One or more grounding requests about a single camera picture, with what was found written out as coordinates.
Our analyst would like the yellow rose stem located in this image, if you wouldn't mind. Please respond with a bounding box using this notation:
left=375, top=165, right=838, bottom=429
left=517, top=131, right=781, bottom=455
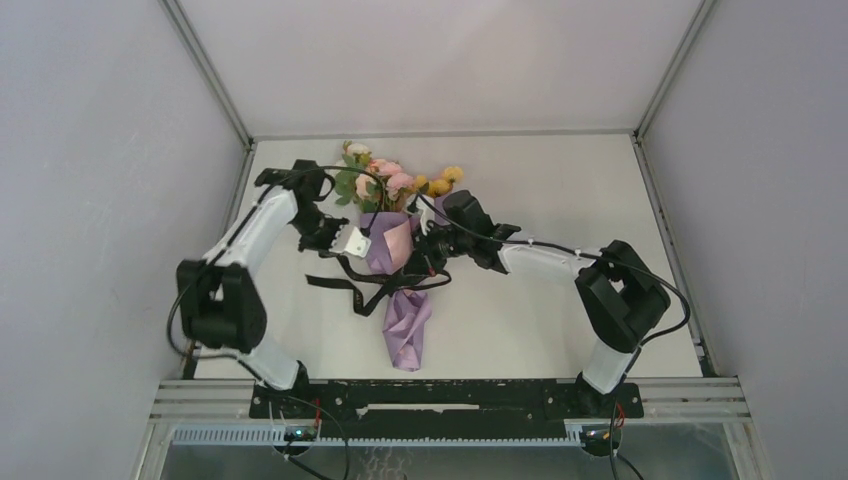
left=412, top=166, right=464, bottom=199

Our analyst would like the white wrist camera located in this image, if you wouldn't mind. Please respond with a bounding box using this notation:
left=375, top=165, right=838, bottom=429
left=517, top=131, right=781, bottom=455
left=329, top=224, right=371, bottom=259
left=407, top=194, right=436, bottom=236

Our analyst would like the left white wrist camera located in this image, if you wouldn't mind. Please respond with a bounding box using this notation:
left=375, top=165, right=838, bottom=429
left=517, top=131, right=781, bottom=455
left=329, top=224, right=371, bottom=259

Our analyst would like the black ribbon strap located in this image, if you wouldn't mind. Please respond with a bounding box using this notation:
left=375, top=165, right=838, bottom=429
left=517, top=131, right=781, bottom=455
left=305, top=253, right=453, bottom=318

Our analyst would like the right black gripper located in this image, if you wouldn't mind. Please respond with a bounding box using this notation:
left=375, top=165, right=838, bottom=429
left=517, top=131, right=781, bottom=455
left=402, top=219, right=472, bottom=278

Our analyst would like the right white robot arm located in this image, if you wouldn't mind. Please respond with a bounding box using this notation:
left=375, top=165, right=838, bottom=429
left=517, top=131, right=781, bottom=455
left=408, top=190, right=691, bottom=416

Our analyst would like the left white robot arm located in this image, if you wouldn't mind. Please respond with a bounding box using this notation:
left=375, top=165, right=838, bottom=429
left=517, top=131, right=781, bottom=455
left=167, top=159, right=371, bottom=417

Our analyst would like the white slotted cable duct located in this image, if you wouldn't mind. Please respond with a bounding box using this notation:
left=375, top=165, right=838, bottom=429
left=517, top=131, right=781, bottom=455
left=171, top=425, right=583, bottom=447

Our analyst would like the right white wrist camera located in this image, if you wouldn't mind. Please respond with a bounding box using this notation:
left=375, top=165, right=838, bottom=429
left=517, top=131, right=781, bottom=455
left=407, top=194, right=436, bottom=236

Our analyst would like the aluminium frame rail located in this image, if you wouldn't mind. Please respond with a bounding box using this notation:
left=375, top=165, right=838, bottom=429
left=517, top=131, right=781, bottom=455
left=150, top=377, right=752, bottom=423

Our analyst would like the pink wrapping paper sheet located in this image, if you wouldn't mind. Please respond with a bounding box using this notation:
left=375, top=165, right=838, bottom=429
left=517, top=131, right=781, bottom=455
left=360, top=212, right=433, bottom=372

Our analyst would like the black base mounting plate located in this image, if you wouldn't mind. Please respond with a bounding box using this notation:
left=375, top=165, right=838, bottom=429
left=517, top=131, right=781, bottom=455
left=249, top=379, right=645, bottom=439

